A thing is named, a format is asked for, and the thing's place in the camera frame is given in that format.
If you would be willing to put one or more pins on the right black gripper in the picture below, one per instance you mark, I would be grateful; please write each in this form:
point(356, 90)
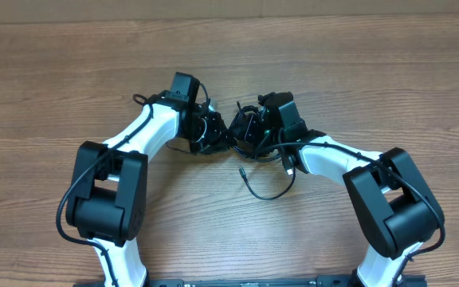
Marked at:
point(248, 126)

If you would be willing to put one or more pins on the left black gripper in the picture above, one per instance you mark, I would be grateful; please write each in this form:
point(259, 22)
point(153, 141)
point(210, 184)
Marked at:
point(218, 135)

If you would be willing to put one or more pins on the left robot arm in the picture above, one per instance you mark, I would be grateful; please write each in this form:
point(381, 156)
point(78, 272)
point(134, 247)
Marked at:
point(104, 206)

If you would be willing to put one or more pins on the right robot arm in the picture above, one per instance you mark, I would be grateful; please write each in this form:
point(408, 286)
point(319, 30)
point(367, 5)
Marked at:
point(396, 210)

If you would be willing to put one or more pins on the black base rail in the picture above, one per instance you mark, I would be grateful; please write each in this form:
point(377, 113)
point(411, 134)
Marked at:
point(320, 281)

